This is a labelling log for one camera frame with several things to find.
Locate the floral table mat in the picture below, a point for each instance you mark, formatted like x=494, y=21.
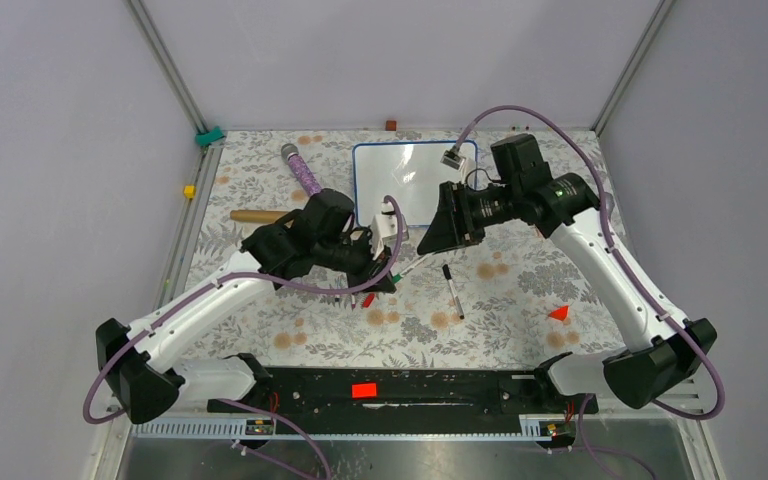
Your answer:
x=507, y=285

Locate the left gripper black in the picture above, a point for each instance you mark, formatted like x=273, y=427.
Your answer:
x=372, y=270

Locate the red tape label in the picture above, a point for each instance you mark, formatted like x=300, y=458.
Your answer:
x=364, y=390

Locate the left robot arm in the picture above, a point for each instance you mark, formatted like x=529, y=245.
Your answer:
x=141, y=370

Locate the black whiteboard marker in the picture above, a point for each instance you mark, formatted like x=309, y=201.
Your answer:
x=453, y=291

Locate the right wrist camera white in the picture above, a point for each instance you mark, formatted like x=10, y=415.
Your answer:
x=453, y=159

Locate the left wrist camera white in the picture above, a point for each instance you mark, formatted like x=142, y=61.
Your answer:
x=385, y=228

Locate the tan toy microphone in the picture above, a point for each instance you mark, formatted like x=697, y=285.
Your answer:
x=260, y=217

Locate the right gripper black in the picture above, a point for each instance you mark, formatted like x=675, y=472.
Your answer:
x=454, y=224

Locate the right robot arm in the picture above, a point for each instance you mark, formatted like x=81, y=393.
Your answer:
x=662, y=347

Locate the blue framed whiteboard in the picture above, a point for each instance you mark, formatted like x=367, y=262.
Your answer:
x=410, y=172

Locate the teal corner block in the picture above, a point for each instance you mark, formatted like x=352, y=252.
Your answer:
x=209, y=137

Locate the red triangular block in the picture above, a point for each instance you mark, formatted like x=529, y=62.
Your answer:
x=560, y=314

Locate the purple glitter toy microphone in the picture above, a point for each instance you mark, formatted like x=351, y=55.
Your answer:
x=299, y=168

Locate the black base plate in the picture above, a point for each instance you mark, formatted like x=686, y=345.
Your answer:
x=447, y=402

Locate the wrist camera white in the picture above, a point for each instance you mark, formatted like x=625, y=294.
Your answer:
x=453, y=159
x=385, y=228

